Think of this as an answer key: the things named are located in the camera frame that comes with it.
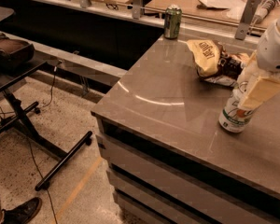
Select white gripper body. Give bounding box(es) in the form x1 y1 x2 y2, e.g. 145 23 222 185
256 17 280 73

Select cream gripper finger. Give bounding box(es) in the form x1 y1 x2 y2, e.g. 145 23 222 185
237 51 263 88
239 75 280 110

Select white 7up can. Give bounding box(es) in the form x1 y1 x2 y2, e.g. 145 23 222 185
218 87 255 133

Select green soda can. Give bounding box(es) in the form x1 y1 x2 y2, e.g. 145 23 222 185
164 4 182 39

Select brown snack bag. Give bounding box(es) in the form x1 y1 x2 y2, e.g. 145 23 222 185
203 51 249 87

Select white handheld tool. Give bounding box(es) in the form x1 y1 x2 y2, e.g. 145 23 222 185
253 0 280 24

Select yellow chip bag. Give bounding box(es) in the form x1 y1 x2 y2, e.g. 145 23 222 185
187 39 223 77

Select white papers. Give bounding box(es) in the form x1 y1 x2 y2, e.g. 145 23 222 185
198 0 245 9

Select black rolling stand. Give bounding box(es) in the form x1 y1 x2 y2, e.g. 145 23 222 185
0 59 92 191

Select dark bag on stand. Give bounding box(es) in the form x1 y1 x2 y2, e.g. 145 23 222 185
0 34 35 73

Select black shoe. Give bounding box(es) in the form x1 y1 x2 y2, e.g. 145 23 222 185
0 197 42 224

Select metal rail bracket right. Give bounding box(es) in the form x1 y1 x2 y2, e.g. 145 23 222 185
235 0 261 40

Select metal rail bracket middle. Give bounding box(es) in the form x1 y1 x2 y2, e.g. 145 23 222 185
132 0 143 20

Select black floor cable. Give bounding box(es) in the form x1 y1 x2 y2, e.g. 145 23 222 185
0 66 59 224

